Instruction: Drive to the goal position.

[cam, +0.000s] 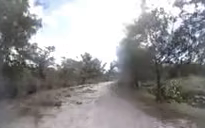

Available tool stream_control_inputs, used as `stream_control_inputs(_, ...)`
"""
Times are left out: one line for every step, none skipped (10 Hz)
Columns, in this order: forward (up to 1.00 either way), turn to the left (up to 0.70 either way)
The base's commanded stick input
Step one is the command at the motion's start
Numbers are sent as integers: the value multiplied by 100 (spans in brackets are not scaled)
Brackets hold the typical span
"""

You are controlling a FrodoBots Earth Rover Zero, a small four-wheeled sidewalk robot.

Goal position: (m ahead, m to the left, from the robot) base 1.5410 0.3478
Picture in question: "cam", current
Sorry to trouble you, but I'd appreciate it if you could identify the wood of trees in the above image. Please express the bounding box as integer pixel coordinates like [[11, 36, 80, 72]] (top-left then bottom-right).
[[0, 0, 205, 103]]

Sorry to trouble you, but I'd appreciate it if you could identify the pale dirt path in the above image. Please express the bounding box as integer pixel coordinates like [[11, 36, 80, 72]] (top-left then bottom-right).
[[0, 80, 178, 128]]

